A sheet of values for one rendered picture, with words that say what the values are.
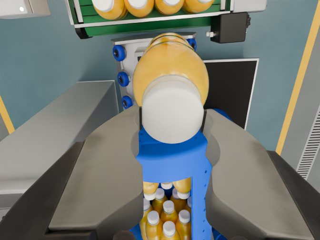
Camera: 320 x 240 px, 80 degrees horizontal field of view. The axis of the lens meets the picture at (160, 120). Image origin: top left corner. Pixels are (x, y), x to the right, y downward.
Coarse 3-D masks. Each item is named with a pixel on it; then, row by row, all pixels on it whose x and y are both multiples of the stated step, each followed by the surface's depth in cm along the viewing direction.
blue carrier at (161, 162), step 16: (144, 144) 43; (160, 144) 42; (176, 144) 42; (192, 144) 40; (144, 160) 38; (160, 160) 38; (176, 160) 38; (192, 160) 39; (208, 160) 43; (144, 176) 40; (160, 176) 39; (176, 176) 40; (192, 176) 42; (208, 176) 45; (192, 192) 44; (192, 208) 46; (192, 224) 49; (208, 224) 55
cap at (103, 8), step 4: (92, 0) 38; (96, 0) 38; (100, 0) 38; (104, 0) 38; (108, 0) 38; (112, 0) 39; (96, 4) 38; (100, 4) 38; (104, 4) 38; (108, 4) 38; (100, 8) 38; (104, 8) 38; (108, 8) 38
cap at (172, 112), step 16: (176, 80) 12; (160, 96) 11; (176, 96) 11; (192, 96) 11; (144, 112) 11; (160, 112) 12; (176, 112) 11; (192, 112) 11; (144, 128) 12; (160, 128) 12; (176, 128) 12; (192, 128) 12
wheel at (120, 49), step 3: (117, 45) 53; (120, 45) 53; (114, 48) 54; (117, 48) 52; (120, 48) 52; (114, 51) 54; (117, 51) 53; (120, 51) 52; (123, 51) 53; (114, 54) 55; (117, 54) 54; (120, 54) 52; (123, 54) 53; (114, 57) 55; (117, 57) 54; (120, 57) 53; (123, 57) 53; (117, 60) 55; (120, 60) 54
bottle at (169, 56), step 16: (160, 48) 15; (176, 48) 15; (192, 48) 19; (144, 64) 15; (160, 64) 14; (176, 64) 13; (192, 64) 14; (144, 80) 14; (160, 80) 13; (192, 80) 13; (208, 80) 15; (144, 96) 13
